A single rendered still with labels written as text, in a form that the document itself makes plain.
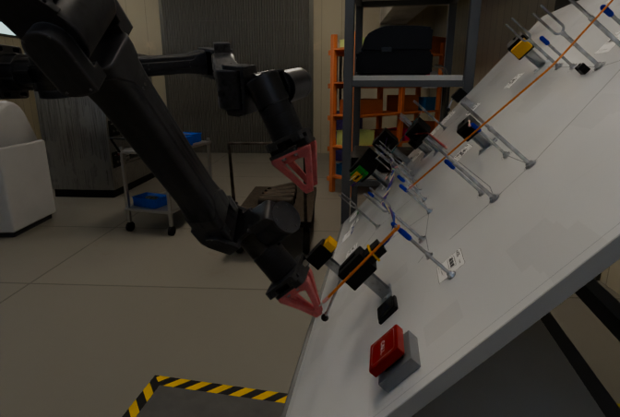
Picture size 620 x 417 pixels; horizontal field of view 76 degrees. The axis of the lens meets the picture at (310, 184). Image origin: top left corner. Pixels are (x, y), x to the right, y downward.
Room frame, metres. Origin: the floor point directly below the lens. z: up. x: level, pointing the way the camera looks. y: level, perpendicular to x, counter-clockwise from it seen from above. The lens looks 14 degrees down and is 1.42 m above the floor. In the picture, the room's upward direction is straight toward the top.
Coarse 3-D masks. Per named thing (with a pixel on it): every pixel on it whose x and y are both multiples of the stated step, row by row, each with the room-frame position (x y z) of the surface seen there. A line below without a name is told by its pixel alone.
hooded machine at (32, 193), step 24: (0, 120) 3.69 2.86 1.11; (24, 120) 4.00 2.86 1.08; (0, 144) 3.64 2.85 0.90; (24, 144) 3.90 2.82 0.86; (0, 168) 3.55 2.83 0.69; (24, 168) 3.83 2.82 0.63; (48, 168) 4.19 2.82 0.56; (0, 192) 3.55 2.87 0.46; (24, 192) 3.77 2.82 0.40; (48, 192) 4.13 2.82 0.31; (0, 216) 3.55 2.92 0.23; (24, 216) 3.72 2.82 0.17; (48, 216) 4.12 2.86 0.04
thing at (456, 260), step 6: (456, 252) 0.55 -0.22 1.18; (450, 258) 0.55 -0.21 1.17; (456, 258) 0.54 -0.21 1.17; (462, 258) 0.52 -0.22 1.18; (444, 264) 0.55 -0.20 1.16; (450, 264) 0.54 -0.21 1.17; (456, 264) 0.52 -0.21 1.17; (462, 264) 0.51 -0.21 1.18; (438, 270) 0.55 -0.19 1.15; (438, 276) 0.53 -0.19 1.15; (444, 276) 0.52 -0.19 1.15; (438, 282) 0.52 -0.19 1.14
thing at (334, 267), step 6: (324, 240) 1.00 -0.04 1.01; (318, 246) 0.97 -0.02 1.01; (324, 246) 0.97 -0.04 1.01; (312, 252) 0.98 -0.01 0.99; (318, 252) 0.97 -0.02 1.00; (324, 252) 0.96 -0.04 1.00; (306, 258) 0.97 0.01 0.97; (312, 258) 0.97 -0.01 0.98; (318, 258) 0.97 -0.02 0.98; (324, 258) 0.96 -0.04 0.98; (330, 258) 0.99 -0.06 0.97; (312, 264) 0.97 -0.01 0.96; (318, 264) 0.97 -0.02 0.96; (330, 264) 0.97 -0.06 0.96; (336, 264) 0.99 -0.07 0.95; (336, 270) 0.97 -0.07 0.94
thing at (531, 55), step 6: (516, 36) 0.99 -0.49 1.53; (522, 36) 0.94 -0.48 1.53; (510, 42) 0.99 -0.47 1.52; (516, 42) 0.95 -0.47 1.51; (510, 48) 0.96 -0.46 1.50; (528, 54) 0.98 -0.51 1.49; (534, 54) 0.97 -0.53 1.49; (534, 60) 0.98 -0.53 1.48; (540, 60) 0.97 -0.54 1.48; (546, 60) 0.96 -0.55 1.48; (540, 66) 0.96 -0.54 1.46; (534, 72) 0.97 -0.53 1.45
